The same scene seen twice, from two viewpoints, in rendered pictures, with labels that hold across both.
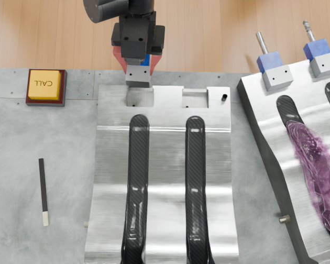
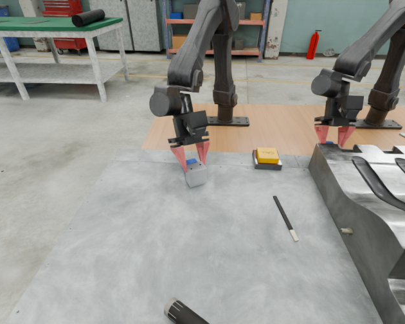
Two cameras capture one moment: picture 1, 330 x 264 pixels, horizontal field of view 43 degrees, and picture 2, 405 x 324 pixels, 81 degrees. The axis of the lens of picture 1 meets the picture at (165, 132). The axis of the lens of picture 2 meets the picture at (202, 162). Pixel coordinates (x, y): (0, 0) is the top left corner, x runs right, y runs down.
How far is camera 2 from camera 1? 66 cm
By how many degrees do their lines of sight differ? 39
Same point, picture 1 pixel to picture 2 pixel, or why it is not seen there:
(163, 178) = (401, 190)
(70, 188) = (306, 215)
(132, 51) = (353, 103)
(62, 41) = (267, 143)
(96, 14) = (325, 85)
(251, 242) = not seen: outside the picture
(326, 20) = not seen: outside the picture
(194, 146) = not seen: outside the picture
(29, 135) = (260, 183)
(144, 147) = (370, 173)
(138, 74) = not seen: hidden behind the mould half
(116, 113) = (337, 155)
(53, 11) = (257, 133)
